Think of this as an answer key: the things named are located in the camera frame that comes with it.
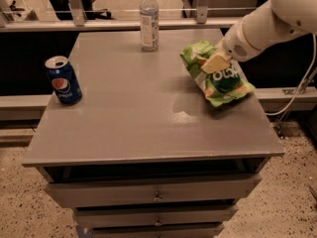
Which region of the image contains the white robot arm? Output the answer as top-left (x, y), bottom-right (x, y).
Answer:
top-left (202, 0), bottom-right (317, 74)

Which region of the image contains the clear plastic water bottle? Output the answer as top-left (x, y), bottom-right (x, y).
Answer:
top-left (140, 0), bottom-right (159, 51)

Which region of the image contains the white cable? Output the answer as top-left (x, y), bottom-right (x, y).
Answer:
top-left (265, 33), bottom-right (317, 117)

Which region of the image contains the blue Pepsi can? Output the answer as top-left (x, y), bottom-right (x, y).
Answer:
top-left (45, 56), bottom-right (82, 105)

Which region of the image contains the middle grey drawer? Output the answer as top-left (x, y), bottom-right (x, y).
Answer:
top-left (75, 203), bottom-right (238, 228)

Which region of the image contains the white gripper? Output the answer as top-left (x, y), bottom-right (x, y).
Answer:
top-left (201, 20), bottom-right (261, 74)

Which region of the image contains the grey drawer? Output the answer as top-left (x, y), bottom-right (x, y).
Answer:
top-left (46, 174), bottom-right (262, 207)
top-left (91, 223), bottom-right (224, 238)
top-left (75, 203), bottom-right (238, 228)

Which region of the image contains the green rice chip bag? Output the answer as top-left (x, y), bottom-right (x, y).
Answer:
top-left (180, 41), bottom-right (255, 107)

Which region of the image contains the grey metal railing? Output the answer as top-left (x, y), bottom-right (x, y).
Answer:
top-left (0, 0), bottom-right (317, 34)

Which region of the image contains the top grey drawer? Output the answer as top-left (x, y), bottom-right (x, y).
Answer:
top-left (46, 174), bottom-right (262, 207)

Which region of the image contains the grey drawer cabinet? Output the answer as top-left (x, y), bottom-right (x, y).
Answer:
top-left (22, 29), bottom-right (286, 238)

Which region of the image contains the bottom grey drawer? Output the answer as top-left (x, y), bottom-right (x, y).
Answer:
top-left (91, 223), bottom-right (224, 238)

